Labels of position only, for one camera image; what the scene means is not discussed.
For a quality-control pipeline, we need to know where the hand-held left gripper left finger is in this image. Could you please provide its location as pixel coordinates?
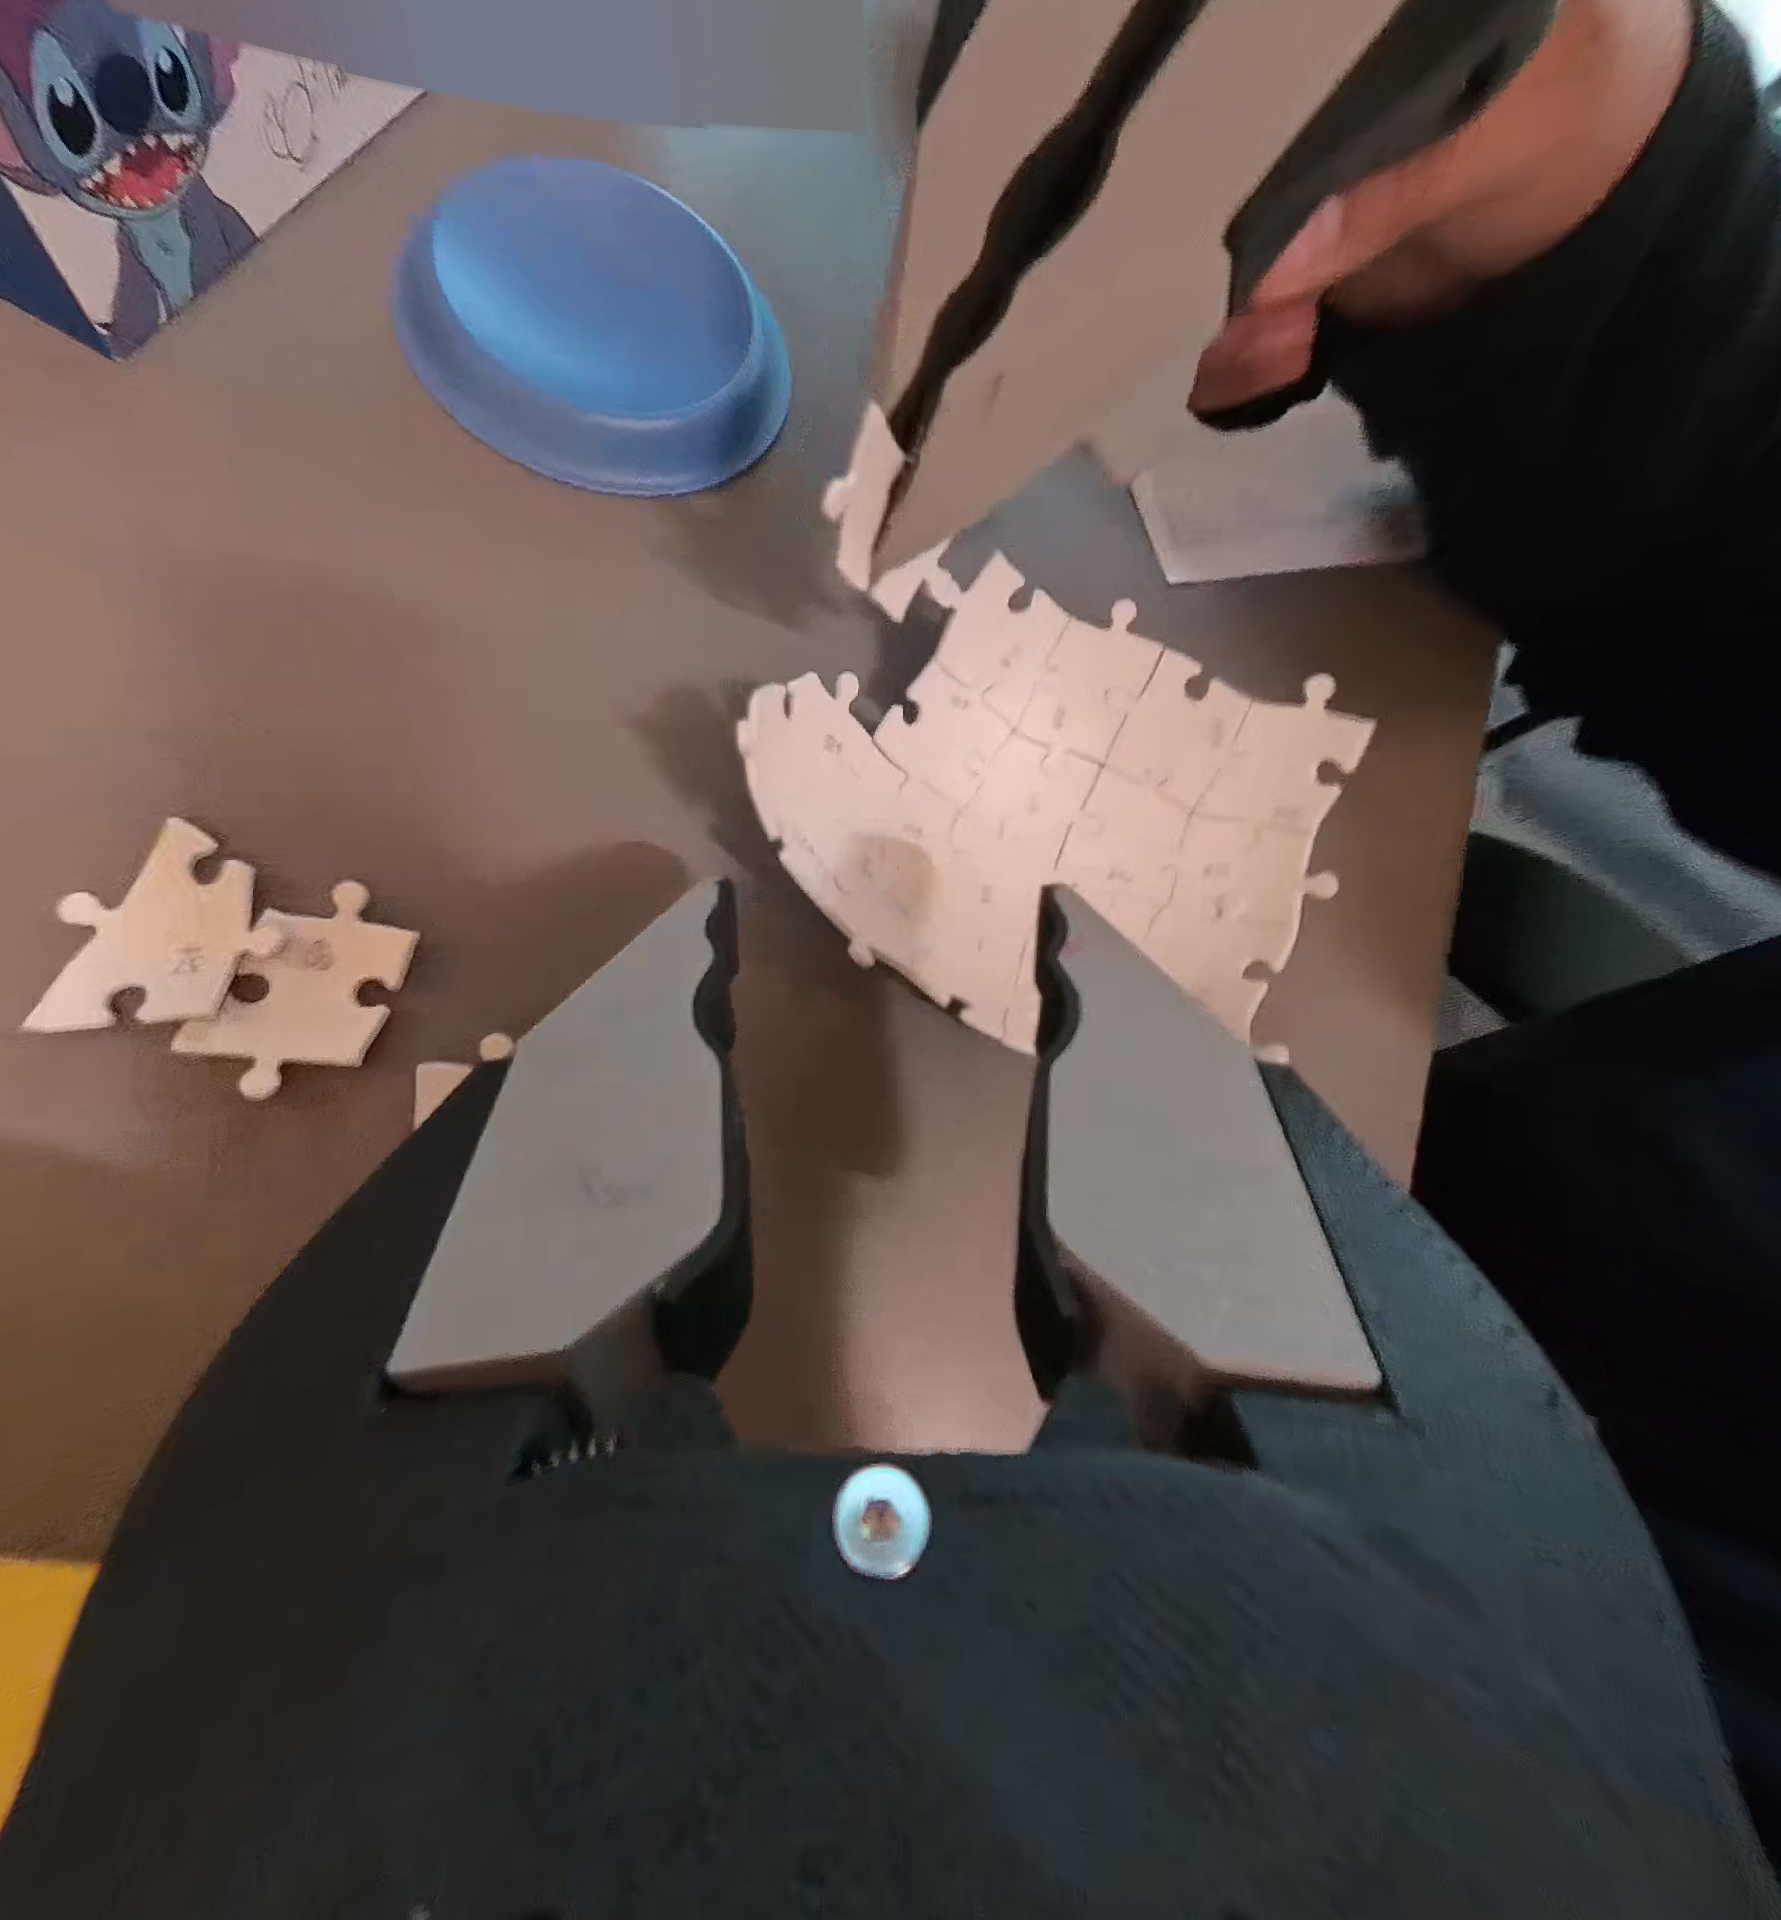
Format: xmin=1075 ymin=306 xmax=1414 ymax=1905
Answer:
xmin=384 ymin=878 xmax=758 ymax=1388

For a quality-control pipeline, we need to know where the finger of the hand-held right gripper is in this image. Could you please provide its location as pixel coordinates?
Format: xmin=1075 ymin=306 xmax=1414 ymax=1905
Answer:
xmin=878 ymin=0 xmax=1134 ymax=434
xmin=874 ymin=0 xmax=1409 ymax=579

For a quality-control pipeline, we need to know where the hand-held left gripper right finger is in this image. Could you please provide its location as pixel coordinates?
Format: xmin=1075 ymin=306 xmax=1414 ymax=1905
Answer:
xmin=1018 ymin=884 xmax=1387 ymax=1403

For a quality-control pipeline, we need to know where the white assembled puzzle ball section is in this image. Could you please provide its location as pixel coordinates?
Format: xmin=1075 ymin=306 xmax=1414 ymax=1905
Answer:
xmin=736 ymin=551 xmax=1379 ymax=1059

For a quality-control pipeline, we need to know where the person's right forearm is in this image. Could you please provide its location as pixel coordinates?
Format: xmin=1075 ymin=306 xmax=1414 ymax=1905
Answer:
xmin=1310 ymin=0 xmax=1781 ymax=903

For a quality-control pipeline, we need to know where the printed cardboard puzzle box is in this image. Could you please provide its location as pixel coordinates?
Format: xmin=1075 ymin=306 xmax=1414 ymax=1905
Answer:
xmin=0 ymin=0 xmax=426 ymax=362

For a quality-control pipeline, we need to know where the person's right hand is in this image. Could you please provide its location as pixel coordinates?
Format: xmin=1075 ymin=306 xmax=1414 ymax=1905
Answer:
xmin=1189 ymin=0 xmax=1706 ymax=428

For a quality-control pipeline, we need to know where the white printed instruction sheet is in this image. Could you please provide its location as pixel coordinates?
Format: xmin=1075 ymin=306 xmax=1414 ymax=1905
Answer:
xmin=1131 ymin=398 xmax=1433 ymax=587

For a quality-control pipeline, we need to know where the blue round plastic stand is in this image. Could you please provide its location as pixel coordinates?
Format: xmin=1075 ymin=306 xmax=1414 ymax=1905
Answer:
xmin=393 ymin=155 xmax=794 ymax=496

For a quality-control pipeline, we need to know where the grey office chair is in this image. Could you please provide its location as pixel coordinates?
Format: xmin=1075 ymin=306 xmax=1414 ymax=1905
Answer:
xmin=1452 ymin=721 xmax=1781 ymax=1038

